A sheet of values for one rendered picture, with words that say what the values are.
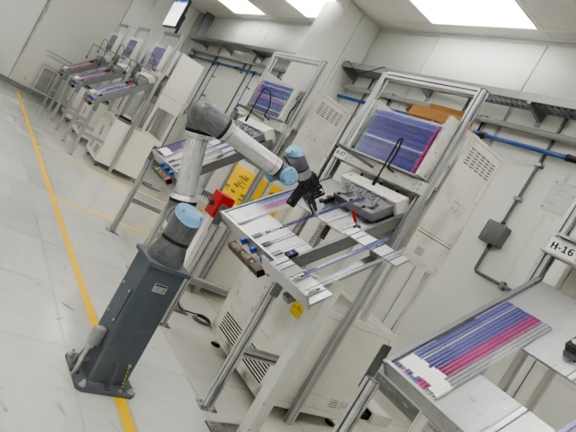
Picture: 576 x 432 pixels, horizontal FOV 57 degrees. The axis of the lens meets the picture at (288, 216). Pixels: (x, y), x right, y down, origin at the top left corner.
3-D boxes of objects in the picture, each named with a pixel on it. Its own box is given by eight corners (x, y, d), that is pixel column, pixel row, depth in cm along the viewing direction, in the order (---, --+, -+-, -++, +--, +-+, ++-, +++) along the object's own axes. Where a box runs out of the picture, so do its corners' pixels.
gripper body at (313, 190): (326, 195, 238) (317, 173, 232) (310, 205, 236) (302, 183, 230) (317, 190, 245) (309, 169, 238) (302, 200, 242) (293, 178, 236)
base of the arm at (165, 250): (153, 261, 197) (166, 239, 197) (141, 245, 209) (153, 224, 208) (187, 273, 207) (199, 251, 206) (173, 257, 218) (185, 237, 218)
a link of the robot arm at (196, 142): (164, 231, 211) (195, 97, 201) (160, 221, 225) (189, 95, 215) (193, 237, 215) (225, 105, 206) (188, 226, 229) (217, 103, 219)
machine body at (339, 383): (252, 412, 254) (316, 303, 249) (203, 337, 311) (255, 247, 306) (342, 431, 291) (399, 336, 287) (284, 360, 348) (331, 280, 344)
